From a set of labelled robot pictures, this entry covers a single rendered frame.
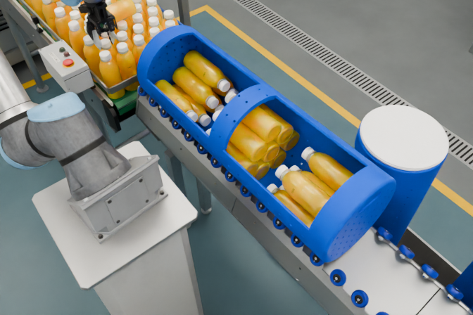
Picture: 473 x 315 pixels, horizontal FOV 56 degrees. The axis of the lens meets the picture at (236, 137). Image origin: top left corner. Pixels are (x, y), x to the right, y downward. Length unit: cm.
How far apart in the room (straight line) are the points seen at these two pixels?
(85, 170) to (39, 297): 149
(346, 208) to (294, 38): 260
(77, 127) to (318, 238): 63
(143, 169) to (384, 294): 73
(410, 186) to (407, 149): 12
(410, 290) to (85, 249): 86
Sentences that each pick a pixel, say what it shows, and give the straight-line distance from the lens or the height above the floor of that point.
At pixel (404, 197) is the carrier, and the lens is 155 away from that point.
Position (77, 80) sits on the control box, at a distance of 169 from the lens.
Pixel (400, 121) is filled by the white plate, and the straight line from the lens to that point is 156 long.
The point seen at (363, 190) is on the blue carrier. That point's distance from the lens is 110.
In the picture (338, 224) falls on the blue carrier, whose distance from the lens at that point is 109.
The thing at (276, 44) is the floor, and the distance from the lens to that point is 349.
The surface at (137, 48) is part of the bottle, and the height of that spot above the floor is 107.
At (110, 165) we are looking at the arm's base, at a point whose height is 132.
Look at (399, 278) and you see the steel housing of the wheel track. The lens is 136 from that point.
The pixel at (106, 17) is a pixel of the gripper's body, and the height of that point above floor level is 124.
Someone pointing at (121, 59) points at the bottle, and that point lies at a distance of 173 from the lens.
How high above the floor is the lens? 212
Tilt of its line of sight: 49 degrees down
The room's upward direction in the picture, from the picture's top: 1 degrees counter-clockwise
